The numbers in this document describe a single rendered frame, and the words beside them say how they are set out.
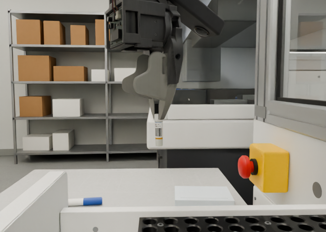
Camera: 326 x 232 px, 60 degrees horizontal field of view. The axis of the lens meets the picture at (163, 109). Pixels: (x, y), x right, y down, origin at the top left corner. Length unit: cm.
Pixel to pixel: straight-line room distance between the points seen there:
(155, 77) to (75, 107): 360
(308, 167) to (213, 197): 25
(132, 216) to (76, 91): 415
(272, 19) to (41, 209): 51
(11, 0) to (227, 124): 421
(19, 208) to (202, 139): 80
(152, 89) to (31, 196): 19
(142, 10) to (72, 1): 424
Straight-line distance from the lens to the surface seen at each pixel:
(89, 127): 443
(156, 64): 38
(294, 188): 52
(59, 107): 400
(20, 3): 479
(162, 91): 38
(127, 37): 35
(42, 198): 27
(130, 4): 36
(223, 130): 100
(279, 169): 52
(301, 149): 48
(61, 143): 411
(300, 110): 48
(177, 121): 97
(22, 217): 24
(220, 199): 65
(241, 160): 52
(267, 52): 61
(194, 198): 65
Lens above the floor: 102
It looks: 5 degrees down
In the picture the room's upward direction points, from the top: straight up
